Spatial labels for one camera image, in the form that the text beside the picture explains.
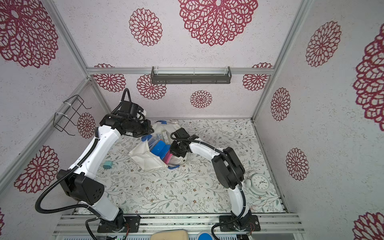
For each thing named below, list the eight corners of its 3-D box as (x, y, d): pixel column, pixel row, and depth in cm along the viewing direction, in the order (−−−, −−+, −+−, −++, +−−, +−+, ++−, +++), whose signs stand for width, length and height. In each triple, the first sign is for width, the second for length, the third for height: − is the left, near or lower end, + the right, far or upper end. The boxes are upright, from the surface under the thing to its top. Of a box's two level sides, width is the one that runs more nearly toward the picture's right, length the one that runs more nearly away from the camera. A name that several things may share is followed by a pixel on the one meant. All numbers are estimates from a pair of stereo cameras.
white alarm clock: (248, 195, 85) (251, 192, 81) (244, 177, 92) (246, 173, 88) (269, 195, 85) (273, 192, 81) (263, 177, 92) (266, 173, 88)
